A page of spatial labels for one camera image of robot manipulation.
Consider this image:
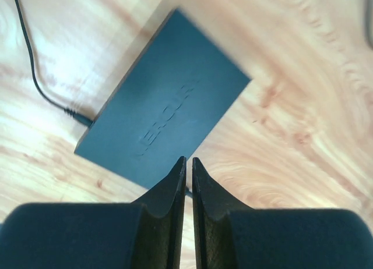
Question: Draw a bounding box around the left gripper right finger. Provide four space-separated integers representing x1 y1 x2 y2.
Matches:
192 158 372 268

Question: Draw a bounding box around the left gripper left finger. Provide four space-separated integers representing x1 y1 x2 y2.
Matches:
1 157 187 268

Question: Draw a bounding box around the black power cord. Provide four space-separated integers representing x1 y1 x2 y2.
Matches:
10 0 94 128

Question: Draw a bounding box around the black network switch box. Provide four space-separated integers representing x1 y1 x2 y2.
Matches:
75 10 250 189

